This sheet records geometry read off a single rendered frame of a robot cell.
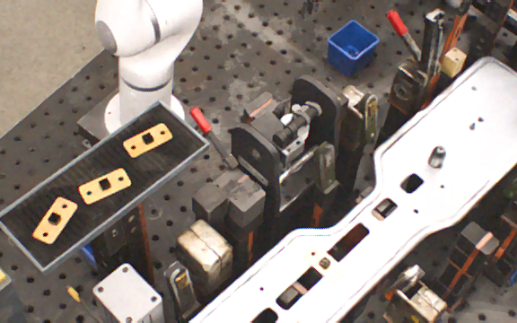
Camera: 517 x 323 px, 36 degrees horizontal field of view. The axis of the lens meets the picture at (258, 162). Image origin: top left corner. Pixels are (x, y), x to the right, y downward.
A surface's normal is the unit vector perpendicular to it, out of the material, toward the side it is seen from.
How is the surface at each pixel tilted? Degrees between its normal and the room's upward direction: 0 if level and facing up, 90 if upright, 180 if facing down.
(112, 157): 0
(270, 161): 90
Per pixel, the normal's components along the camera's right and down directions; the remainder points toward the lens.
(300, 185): 0.05, -0.55
